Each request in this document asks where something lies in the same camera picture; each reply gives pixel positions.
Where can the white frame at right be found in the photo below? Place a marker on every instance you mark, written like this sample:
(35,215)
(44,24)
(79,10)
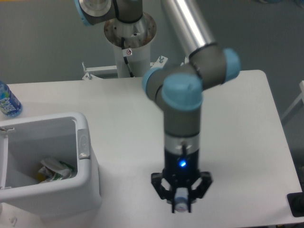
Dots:
(294,107)

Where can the white paper wrapper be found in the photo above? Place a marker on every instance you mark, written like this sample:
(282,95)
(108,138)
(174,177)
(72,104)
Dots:
(54,170)

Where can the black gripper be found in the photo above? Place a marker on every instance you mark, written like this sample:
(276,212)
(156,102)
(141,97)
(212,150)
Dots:
(181,172)

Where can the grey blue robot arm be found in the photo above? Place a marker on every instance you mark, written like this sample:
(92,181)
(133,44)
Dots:
(178,91)

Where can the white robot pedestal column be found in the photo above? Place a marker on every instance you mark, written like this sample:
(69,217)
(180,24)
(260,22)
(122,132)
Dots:
(131,44)

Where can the blue labelled water bottle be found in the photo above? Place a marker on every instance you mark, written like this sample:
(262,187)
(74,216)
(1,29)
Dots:
(10,105)

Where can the clear plastic bottle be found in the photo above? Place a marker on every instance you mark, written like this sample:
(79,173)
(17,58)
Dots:
(181,200)

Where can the white pedestal base frame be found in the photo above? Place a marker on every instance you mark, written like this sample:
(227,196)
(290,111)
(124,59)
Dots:
(111,71)

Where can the black clamp at table edge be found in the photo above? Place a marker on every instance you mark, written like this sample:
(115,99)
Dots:
(296,203)

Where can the white plastic trash can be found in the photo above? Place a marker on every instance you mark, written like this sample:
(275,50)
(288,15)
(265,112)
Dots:
(24,142)

